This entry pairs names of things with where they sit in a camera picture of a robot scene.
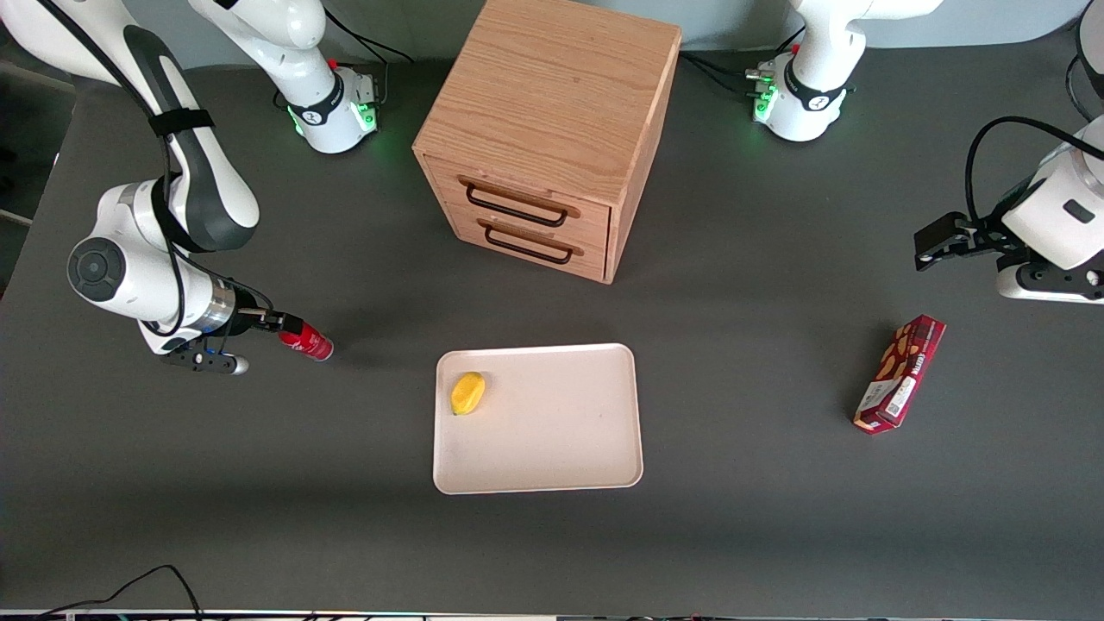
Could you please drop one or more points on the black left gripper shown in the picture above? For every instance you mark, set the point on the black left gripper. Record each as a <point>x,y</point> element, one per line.
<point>976,239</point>

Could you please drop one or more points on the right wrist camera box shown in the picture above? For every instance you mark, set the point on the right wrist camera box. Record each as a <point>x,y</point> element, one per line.
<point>207,360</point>

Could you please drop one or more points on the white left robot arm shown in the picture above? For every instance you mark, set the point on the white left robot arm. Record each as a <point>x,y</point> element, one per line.
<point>811,52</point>

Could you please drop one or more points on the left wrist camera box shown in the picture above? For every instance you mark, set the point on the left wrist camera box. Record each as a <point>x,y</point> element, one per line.
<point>1048,280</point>

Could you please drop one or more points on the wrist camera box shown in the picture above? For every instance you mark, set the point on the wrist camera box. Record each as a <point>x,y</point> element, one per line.
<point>207,360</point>
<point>1048,280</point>

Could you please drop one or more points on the red tartan cookie box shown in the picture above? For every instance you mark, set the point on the red tartan cookie box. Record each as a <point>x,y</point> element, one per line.
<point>901,375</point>

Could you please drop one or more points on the cream rectangular tray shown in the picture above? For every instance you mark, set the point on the cream rectangular tray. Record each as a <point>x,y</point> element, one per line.
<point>552,431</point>

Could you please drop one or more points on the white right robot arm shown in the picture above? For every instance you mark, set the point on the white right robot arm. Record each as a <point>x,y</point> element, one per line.
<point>129,276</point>

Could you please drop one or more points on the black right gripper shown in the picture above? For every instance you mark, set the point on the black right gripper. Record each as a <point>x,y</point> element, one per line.
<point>256,320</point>

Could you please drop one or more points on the red soda can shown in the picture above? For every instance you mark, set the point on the red soda can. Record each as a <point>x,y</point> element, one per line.
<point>309,343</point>

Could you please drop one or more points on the yellow fruit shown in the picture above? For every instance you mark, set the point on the yellow fruit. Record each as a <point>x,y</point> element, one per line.
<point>467,393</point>

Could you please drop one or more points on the wooden drawer front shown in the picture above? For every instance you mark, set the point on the wooden drawer front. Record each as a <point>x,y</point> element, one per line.
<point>595,263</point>
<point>595,226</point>

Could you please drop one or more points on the wooden drawer cabinet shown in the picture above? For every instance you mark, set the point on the wooden drawer cabinet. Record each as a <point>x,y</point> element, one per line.
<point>552,86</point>

